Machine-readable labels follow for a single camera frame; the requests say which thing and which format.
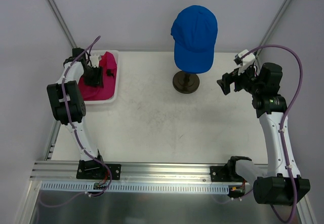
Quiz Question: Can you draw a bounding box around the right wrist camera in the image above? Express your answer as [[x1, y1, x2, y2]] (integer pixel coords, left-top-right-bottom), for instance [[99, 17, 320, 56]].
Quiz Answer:
[[234, 49, 256, 75]]

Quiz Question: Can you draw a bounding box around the white slotted cable duct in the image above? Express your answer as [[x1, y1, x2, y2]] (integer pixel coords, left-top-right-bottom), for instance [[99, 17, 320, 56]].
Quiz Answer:
[[39, 181, 230, 195]]

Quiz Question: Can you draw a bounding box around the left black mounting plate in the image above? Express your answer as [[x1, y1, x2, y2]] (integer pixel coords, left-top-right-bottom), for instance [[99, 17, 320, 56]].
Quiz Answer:
[[76, 161, 122, 180]]

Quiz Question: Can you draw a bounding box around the pink cap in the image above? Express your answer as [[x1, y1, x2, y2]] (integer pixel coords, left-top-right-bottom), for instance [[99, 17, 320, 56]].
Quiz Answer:
[[99, 52, 117, 79], [78, 75, 116, 101]]

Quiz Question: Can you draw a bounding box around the white plastic basket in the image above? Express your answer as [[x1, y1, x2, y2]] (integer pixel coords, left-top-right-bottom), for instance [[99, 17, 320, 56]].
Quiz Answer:
[[78, 50, 120, 105]]

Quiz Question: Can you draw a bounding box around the black mounting plate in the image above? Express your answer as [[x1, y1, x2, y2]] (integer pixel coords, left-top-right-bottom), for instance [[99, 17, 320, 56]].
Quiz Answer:
[[76, 161, 122, 180], [210, 165, 244, 182]]

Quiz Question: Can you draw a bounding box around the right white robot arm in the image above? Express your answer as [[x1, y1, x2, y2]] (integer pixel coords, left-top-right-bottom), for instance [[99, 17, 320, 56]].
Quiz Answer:
[[216, 63, 310, 206]]

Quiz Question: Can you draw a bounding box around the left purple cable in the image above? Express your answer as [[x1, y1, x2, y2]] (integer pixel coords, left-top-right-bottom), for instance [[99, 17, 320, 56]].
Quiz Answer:
[[60, 35, 113, 207]]

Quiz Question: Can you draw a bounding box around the blue cap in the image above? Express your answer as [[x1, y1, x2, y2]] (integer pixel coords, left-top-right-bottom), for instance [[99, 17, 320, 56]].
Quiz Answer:
[[171, 5, 218, 73]]

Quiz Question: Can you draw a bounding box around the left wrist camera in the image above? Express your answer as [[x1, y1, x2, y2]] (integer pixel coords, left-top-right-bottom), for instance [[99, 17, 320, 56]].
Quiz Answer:
[[90, 54, 102, 67]]

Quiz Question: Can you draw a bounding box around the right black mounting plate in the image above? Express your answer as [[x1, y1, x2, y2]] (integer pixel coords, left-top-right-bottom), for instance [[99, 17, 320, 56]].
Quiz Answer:
[[210, 165, 244, 182]]

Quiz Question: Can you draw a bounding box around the aluminium rail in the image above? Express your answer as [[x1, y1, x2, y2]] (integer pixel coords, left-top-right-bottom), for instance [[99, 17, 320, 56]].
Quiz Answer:
[[29, 161, 241, 184]]

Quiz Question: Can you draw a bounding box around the purple cable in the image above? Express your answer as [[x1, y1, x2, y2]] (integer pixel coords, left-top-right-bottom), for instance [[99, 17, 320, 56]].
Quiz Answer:
[[240, 44, 304, 223], [60, 35, 113, 207]]

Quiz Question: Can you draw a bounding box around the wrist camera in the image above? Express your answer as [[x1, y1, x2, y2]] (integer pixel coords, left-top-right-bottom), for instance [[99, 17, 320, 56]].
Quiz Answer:
[[90, 54, 102, 67], [234, 49, 256, 75]]

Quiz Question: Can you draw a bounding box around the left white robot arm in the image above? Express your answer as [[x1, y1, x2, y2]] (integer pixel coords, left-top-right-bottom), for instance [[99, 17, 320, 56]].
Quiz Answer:
[[47, 48, 109, 181]]

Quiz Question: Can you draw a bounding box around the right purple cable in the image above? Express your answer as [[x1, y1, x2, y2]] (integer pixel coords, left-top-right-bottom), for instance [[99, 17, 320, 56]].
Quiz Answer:
[[240, 44, 304, 223]]

